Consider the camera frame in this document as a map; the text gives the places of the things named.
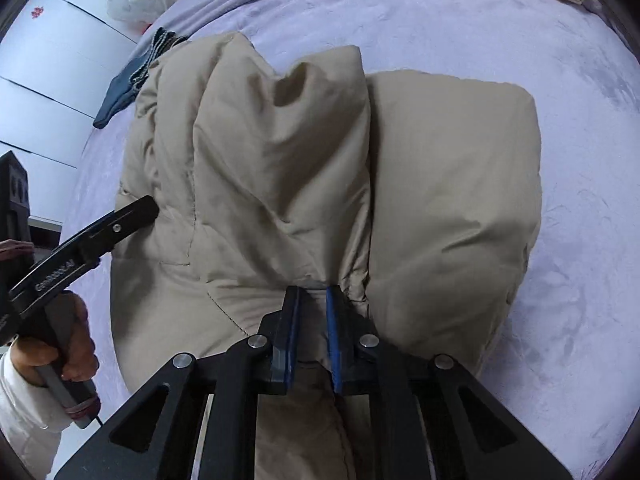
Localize person's left hand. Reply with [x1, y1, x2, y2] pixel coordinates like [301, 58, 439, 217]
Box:
[10, 292, 101, 387]

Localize white plastic bag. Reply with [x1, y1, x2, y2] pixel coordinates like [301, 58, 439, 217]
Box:
[106, 0, 179, 34]

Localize folded blue jeans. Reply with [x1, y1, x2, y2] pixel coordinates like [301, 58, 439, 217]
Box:
[92, 27, 190, 129]

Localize white wardrobe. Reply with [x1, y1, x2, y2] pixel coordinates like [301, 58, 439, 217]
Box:
[0, 0, 151, 223]

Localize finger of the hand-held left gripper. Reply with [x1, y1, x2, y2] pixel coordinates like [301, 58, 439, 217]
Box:
[62, 195, 160, 257]

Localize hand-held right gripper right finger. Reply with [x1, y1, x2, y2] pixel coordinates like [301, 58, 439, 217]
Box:
[325, 285, 574, 480]

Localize beige puffer jacket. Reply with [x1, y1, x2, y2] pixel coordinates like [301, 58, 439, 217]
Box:
[110, 31, 544, 480]

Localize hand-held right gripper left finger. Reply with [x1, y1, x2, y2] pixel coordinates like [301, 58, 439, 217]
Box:
[52, 285, 303, 480]

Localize lilac bed sheet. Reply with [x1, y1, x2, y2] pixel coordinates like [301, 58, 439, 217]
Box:
[60, 0, 640, 480]

